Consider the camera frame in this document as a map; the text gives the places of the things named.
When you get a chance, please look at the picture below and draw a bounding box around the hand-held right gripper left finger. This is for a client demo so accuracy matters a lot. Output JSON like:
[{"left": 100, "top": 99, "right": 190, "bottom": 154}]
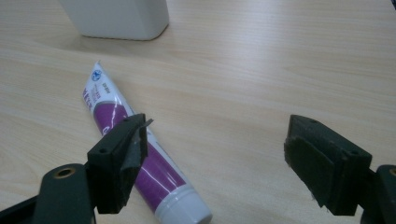
[{"left": 86, "top": 113, "right": 154, "bottom": 215}]

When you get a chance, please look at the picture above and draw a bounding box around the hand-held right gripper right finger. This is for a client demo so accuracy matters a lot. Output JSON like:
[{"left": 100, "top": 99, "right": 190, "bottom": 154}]
[{"left": 283, "top": 114, "right": 374, "bottom": 217}]

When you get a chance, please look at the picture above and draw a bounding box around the purple and white toothpaste tube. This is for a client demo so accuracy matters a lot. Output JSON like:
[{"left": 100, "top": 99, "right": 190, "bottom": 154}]
[{"left": 81, "top": 60, "right": 214, "bottom": 224}]

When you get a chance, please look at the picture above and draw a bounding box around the white plastic organizer box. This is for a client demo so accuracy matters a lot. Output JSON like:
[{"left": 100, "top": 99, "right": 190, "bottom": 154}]
[{"left": 57, "top": 0, "right": 171, "bottom": 41}]

